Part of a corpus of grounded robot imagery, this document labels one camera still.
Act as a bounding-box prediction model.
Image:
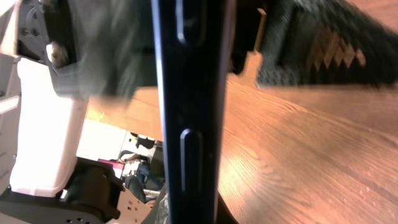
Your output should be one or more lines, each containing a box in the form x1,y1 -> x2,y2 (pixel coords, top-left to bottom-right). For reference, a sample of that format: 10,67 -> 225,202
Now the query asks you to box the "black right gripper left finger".
149,184 -> 170,224

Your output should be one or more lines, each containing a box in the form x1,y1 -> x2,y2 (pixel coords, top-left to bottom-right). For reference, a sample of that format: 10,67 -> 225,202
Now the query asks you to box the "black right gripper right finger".
216,195 -> 238,224

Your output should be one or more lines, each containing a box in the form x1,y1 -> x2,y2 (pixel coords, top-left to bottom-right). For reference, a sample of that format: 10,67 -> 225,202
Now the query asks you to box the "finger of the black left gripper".
231,0 -> 397,86

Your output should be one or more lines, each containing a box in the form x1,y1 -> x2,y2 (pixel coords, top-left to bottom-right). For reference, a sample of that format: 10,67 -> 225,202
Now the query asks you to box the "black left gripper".
17,0 -> 157,100

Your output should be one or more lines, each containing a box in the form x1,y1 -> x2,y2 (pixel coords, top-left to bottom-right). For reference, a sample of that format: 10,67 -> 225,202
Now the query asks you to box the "blue screen smartphone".
152,0 -> 236,223

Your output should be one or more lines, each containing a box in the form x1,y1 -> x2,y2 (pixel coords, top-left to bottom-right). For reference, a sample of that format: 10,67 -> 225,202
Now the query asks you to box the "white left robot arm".
1,1 -> 397,223

